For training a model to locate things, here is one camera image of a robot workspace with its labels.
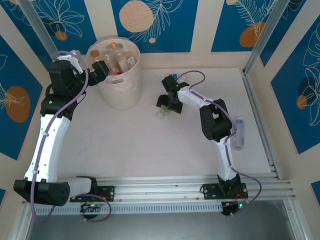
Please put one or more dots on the grey metal sheet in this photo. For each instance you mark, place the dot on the grey metal sheet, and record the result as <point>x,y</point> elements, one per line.
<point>160,227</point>

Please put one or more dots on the aluminium side rail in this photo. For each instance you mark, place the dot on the aluminium side rail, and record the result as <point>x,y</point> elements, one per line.
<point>268,155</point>

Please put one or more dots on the blue tinted clear bottle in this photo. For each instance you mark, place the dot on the blue tinted clear bottle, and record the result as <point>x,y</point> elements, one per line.
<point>240,135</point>

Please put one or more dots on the yellow label orange juice bottle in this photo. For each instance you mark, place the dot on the yellow label orange juice bottle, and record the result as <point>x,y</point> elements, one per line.
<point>122,64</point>

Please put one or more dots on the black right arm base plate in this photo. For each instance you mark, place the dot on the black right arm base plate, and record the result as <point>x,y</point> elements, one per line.
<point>210,191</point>

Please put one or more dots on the red label bottle red cap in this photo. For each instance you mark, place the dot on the red label bottle red cap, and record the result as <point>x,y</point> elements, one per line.
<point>118,72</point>

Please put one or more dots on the clear square plastic bottle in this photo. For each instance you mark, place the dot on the clear square plastic bottle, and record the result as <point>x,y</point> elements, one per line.
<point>108,56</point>

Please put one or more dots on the green label clear bottle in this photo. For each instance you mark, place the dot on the green label clear bottle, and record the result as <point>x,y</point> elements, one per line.
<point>165,109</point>

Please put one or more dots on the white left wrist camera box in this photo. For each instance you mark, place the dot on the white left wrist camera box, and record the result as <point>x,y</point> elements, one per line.
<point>71,58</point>

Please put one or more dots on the beige plastic waste bin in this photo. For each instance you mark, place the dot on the beige plastic waste bin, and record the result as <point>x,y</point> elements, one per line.
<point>125,95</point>

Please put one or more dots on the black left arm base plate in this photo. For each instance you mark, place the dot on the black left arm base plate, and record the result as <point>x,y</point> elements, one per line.
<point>107,192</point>

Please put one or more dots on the small clear plastic container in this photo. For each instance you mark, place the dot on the small clear plastic container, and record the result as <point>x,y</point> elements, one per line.
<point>160,115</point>

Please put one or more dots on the blue label water bottle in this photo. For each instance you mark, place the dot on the blue label water bottle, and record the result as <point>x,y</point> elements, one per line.
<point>174,75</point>

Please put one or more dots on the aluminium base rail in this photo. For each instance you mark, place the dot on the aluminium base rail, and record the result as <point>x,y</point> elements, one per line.
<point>160,190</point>

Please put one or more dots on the aluminium frame post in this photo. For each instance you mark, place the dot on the aluminium frame post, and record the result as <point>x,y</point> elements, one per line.
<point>270,25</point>
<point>34,15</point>

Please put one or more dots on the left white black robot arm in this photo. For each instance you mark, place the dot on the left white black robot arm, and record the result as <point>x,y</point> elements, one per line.
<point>50,145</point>

